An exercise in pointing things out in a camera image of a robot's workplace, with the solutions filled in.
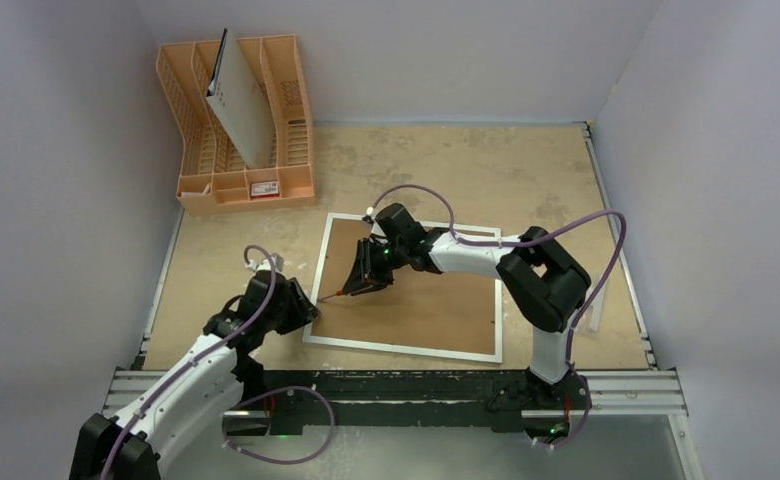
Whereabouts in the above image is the blue handled screwdriver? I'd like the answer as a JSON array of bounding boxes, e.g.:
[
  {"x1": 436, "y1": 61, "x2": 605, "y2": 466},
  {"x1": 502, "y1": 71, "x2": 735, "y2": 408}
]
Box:
[{"x1": 317, "y1": 290, "x2": 345, "y2": 303}]

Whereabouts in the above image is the white picture frame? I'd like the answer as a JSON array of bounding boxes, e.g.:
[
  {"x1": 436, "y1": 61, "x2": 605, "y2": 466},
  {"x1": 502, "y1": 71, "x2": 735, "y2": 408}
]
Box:
[{"x1": 303, "y1": 213, "x2": 503, "y2": 364}]

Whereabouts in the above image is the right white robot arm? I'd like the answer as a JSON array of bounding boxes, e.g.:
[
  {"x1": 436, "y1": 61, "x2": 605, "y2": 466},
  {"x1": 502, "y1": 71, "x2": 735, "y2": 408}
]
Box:
[{"x1": 340, "y1": 203, "x2": 592, "y2": 407}]

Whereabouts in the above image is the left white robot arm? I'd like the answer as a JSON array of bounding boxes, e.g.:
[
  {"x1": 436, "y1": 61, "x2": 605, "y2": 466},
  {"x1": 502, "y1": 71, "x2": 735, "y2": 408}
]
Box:
[{"x1": 69, "y1": 270, "x2": 320, "y2": 479}]

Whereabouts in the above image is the small red white box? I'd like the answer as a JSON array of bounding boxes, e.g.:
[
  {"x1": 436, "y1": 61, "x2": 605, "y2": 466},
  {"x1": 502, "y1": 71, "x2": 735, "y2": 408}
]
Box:
[{"x1": 249, "y1": 181, "x2": 280, "y2": 198}]

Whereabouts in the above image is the orange plastic file organizer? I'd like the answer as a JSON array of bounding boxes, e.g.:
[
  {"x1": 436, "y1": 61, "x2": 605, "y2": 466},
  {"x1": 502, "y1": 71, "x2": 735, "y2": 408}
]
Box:
[{"x1": 156, "y1": 30, "x2": 317, "y2": 217}]

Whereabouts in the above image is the clear plastic screwdriver packaging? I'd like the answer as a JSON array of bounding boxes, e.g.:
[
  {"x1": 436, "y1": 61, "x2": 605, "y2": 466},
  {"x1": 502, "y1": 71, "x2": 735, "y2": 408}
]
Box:
[{"x1": 582, "y1": 289, "x2": 606, "y2": 333}]

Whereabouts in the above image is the white board in organizer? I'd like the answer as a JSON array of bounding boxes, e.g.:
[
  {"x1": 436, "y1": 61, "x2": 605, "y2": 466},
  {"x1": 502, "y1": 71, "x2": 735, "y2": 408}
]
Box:
[{"x1": 206, "y1": 28, "x2": 275, "y2": 169}]

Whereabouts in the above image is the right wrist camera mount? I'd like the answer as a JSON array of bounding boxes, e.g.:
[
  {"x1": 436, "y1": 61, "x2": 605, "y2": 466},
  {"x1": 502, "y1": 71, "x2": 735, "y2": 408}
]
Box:
[{"x1": 362, "y1": 206, "x2": 381, "y2": 226}]

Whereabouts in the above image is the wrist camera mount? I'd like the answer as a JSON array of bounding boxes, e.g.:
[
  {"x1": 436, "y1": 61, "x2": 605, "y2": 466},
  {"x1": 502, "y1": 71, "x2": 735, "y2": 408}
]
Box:
[
  {"x1": 243, "y1": 252, "x2": 284, "y2": 272},
  {"x1": 362, "y1": 206, "x2": 381, "y2": 226}
]

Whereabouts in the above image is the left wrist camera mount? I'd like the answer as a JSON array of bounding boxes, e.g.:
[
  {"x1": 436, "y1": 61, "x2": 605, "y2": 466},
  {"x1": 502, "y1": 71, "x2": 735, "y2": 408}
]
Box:
[{"x1": 243, "y1": 252, "x2": 284, "y2": 272}]

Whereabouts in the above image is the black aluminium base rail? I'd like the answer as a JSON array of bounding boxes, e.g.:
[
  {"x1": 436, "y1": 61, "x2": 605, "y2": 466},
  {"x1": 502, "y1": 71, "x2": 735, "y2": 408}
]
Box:
[{"x1": 101, "y1": 367, "x2": 689, "y2": 439}]

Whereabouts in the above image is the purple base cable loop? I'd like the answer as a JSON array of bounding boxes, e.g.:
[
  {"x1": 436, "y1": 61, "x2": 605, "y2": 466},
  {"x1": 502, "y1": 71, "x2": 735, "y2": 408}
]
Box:
[{"x1": 222, "y1": 384, "x2": 337, "y2": 465}]

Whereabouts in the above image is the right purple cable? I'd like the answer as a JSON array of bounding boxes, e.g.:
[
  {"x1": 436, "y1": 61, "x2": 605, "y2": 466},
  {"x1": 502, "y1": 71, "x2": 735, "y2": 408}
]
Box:
[{"x1": 363, "y1": 184, "x2": 628, "y2": 452}]

